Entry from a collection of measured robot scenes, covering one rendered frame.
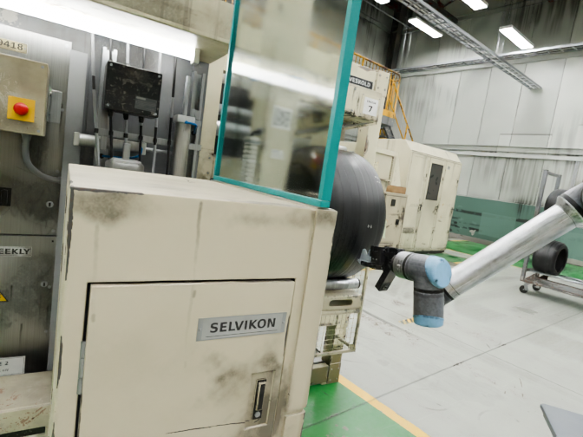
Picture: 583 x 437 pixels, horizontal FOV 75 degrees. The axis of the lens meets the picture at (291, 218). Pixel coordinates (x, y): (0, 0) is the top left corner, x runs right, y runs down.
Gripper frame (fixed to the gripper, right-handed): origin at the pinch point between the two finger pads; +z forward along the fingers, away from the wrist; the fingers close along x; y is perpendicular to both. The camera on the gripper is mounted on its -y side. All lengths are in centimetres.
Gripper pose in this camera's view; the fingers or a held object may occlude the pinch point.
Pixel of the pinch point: (360, 262)
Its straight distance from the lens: 148.7
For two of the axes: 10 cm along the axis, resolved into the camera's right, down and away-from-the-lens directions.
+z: -5.1, -0.5, 8.6
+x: -8.6, -0.6, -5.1
